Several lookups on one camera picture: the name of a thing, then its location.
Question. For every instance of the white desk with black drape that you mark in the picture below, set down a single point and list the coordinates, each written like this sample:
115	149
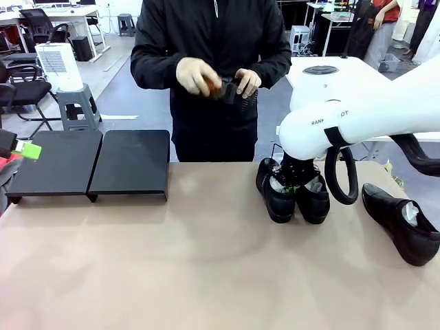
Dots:
335	34

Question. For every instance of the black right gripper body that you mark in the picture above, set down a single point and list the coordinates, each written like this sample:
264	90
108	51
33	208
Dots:
295	170

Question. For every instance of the black shoe with silver buckle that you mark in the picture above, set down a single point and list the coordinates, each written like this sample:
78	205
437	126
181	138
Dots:
314	209
280	206

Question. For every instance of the wooden shoe brush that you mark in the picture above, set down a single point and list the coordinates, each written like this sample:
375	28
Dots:
213	88

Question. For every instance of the black computer tower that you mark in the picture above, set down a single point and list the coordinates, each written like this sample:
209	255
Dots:
82	48

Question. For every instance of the person's right forearm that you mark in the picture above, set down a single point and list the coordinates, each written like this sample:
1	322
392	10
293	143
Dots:
154	74

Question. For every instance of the grey plastic stool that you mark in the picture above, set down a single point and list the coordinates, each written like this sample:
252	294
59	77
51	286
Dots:
74	98
126	20

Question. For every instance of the person's left hand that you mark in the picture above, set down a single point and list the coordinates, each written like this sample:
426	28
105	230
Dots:
249	82

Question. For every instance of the person's left forearm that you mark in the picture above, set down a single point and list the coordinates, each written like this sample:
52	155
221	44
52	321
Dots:
275	72

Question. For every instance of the white floor strip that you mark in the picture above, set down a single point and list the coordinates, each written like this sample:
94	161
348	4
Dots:
120	117

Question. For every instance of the white paper shoe stuffing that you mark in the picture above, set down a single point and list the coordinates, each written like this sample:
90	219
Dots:
275	183
314	185
410	210

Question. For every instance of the black office chair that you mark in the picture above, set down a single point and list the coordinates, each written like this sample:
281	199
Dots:
36	22

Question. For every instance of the white air purifier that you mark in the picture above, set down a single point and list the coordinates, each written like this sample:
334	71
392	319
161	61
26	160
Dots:
58	72

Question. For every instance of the figure in dark clothes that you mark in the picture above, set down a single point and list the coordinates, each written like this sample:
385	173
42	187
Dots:
424	24

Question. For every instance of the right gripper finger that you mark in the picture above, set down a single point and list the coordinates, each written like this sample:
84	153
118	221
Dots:
286	188
296	188

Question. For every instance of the person in black jacket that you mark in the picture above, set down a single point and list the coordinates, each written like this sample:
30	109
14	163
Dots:
213	44

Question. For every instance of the black hanging garment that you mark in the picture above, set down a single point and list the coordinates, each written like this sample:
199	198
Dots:
362	31

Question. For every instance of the white computer case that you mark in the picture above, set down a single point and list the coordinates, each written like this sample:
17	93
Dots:
299	38

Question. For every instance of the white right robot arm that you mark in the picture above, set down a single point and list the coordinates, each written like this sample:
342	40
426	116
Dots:
378	113

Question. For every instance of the person's right hand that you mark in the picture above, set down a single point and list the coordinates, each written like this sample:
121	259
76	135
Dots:
196	75

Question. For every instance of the figure in red shirt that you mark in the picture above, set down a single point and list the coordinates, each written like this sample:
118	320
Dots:
390	13

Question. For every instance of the white office desk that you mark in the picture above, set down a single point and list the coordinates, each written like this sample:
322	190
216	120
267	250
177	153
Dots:
68	13

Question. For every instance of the grey plastic bin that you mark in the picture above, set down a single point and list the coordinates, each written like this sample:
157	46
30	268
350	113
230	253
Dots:
390	62

